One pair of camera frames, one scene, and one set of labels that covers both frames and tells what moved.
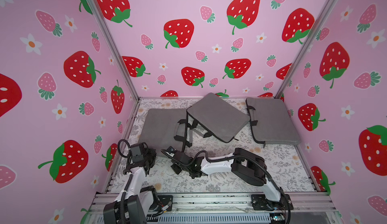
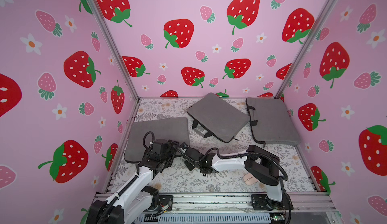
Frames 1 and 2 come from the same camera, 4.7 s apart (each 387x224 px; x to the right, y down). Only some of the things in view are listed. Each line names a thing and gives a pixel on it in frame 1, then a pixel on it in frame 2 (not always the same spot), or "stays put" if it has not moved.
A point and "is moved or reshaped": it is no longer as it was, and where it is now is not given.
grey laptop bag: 163,127 is moved or reshaped
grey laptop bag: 275,124 stays put
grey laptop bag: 212,115 stays put
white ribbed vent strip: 210,217 stays put
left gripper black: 151,152 -> 172,150
